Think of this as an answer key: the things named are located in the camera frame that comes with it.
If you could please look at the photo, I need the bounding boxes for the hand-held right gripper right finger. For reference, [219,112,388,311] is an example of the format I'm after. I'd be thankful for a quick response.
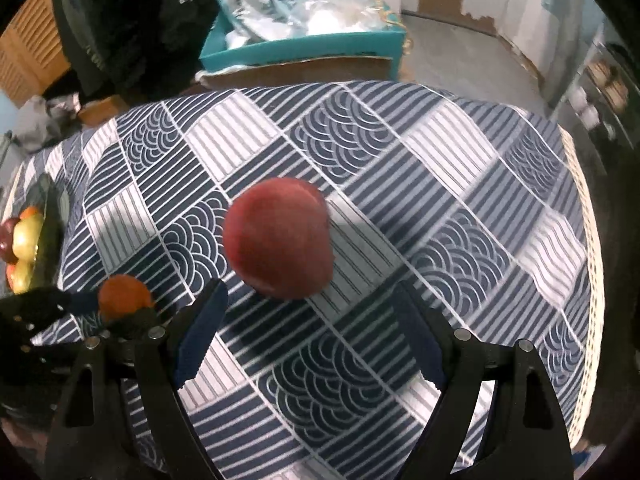
[392,282,576,480]

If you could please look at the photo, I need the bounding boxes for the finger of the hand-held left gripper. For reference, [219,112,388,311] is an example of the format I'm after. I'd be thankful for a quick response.
[56,290,102,316]
[99,307,161,347]

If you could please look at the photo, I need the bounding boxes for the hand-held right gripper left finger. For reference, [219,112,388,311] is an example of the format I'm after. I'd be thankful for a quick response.
[44,279,230,480]

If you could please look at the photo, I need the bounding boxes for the small tangerine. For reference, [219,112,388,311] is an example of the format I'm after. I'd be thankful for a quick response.
[97,274,155,323]

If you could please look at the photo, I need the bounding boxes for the clear glass plate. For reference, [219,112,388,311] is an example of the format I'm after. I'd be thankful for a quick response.
[0,174,71,296]

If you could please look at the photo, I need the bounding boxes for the yellow pear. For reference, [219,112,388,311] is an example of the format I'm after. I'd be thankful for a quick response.
[12,212,45,261]

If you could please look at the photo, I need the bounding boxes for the dark red apple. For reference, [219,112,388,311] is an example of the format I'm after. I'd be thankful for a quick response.
[0,219,20,263]

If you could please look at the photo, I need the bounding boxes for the light red apple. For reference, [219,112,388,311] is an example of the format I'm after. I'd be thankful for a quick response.
[223,177,335,301]

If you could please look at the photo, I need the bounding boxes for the blue white patterned tablecloth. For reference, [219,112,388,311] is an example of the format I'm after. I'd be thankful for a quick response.
[0,80,606,480]

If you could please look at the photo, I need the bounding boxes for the grey printed bag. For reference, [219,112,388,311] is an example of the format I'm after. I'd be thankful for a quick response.
[15,94,81,153]

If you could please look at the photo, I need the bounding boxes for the small cardboard box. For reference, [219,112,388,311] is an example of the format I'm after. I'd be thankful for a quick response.
[77,95,121,126]

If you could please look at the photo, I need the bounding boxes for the wooden louvered cabinet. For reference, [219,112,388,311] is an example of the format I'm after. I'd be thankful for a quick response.
[0,0,71,106]

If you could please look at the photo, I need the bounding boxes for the dark hanging jackets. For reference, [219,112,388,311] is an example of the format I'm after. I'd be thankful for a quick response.
[50,0,221,103]

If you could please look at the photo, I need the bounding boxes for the large cardboard box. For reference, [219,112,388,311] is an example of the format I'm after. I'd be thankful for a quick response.
[195,52,401,93]

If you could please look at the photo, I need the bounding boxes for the teal box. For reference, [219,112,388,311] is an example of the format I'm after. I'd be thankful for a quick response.
[200,0,408,81]

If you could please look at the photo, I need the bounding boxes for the metal storage rack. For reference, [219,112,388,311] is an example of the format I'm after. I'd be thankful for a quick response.
[550,25,640,161]

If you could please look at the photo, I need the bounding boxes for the clear plastic bag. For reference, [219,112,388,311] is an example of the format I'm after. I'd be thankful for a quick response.
[305,0,401,36]

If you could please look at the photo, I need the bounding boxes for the white teal printed plastic bag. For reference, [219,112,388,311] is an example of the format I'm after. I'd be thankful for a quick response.
[175,0,311,41]

